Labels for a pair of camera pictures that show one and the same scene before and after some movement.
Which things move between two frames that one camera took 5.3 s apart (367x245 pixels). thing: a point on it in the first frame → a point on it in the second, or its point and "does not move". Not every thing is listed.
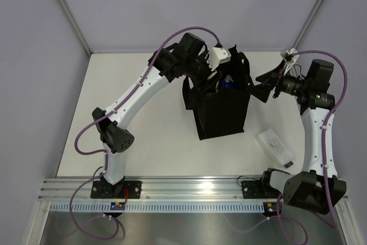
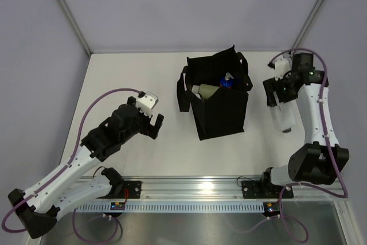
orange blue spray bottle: (227, 82) does not move
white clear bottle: (272, 142) → (284, 115)
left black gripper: (202, 85) → (149, 130)
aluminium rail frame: (79, 190) does not move
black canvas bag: (222, 112) does not move
